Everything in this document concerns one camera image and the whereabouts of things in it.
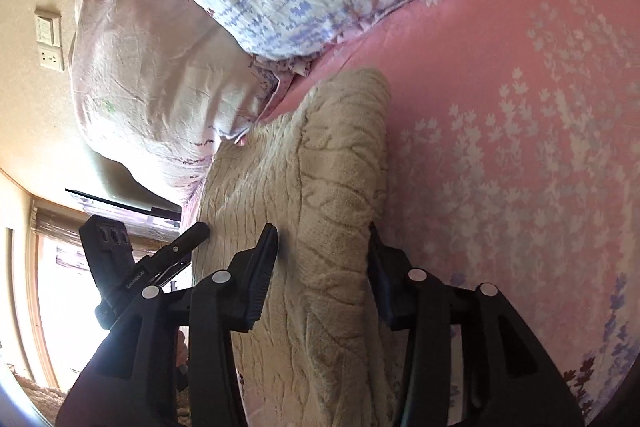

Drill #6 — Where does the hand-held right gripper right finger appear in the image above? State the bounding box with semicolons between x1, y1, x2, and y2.
367;222;586;427

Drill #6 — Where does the beige cable knit sweater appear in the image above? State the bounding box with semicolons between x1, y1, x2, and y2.
187;68;411;427

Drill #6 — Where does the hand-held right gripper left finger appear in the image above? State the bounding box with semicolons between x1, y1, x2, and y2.
55;223;280;427

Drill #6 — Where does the dark flat panel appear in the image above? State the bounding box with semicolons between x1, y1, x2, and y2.
65;188;183;222

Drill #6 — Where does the white wall socket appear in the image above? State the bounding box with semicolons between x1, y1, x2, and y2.
39;44;66;72

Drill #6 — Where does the pale pink crinkled pillow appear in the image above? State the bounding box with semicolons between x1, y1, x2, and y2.
69;0;281;202

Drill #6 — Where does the pink floral bed sheet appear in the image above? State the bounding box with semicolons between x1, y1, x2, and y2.
180;0;640;427

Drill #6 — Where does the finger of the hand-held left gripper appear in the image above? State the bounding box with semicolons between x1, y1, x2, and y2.
145;222;210;283

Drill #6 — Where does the white wall switch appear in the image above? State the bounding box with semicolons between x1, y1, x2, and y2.
34;9;62;45

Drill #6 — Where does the brown fuzzy cloth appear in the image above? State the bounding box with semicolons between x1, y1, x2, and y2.
10;374;71;414

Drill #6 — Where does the wooden framed window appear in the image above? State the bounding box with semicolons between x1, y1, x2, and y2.
5;197;196;393

